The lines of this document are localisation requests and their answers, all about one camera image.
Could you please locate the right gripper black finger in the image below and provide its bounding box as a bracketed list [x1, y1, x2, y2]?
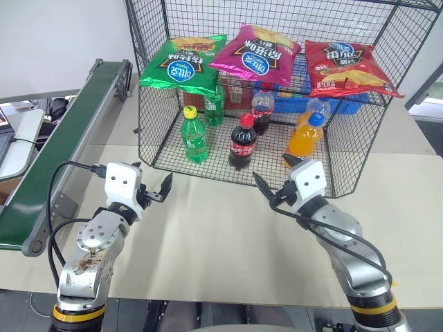
[281, 154, 306, 169]
[252, 171, 280, 205]

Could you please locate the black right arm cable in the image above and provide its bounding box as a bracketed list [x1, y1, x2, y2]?
[269, 203, 394, 286]

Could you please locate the black wire mesh basket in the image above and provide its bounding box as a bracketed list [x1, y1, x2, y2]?
[123, 0, 443, 200]

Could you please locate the red chips bag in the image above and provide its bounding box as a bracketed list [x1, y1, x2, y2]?
[304, 39, 406, 100]

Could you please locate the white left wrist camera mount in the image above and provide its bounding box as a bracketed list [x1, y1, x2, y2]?
[103, 160, 145, 222]

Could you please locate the green conveyor belt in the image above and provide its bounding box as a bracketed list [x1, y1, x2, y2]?
[0, 58, 134, 257]

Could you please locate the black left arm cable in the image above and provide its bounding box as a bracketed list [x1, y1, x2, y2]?
[46, 160, 107, 290]

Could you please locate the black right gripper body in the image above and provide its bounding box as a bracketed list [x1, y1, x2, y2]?
[270, 179, 299, 210]

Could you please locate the blue plastic crate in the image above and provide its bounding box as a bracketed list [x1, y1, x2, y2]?
[269, 90, 372, 116]

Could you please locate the green soda bottle yellow cap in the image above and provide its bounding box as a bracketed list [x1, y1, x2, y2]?
[181, 106, 210, 165]

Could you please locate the green chips bag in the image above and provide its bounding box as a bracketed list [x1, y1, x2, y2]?
[139, 33, 228, 96]

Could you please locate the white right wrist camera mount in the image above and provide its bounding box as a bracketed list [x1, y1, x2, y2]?
[289, 158, 328, 201]

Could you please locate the cola bottle red cap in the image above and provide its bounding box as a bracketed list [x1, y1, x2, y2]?
[228, 113, 259, 171]

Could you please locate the white office desk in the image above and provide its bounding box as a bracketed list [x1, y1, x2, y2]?
[0, 109, 46, 181]

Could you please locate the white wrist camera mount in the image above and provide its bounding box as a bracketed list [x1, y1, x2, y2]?
[289, 158, 328, 201]
[103, 160, 145, 222]

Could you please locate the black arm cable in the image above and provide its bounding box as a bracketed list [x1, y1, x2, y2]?
[46, 160, 107, 290]
[269, 203, 394, 286]

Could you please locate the orange soda bottle blue cap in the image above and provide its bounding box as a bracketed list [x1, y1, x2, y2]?
[284, 112, 327, 160]

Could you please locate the magenta chips bag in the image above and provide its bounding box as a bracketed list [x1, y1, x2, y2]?
[210, 23, 302, 87]

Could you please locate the cola bottle clear top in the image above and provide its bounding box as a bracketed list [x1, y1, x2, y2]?
[251, 90, 276, 136]

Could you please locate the orange soda bottle clear top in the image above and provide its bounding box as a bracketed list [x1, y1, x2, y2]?
[296, 97, 332, 126]

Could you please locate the green soda bottle green label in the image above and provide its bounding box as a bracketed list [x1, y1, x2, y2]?
[204, 85, 226, 127]

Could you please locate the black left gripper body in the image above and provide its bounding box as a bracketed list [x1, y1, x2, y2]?
[136, 185, 164, 210]

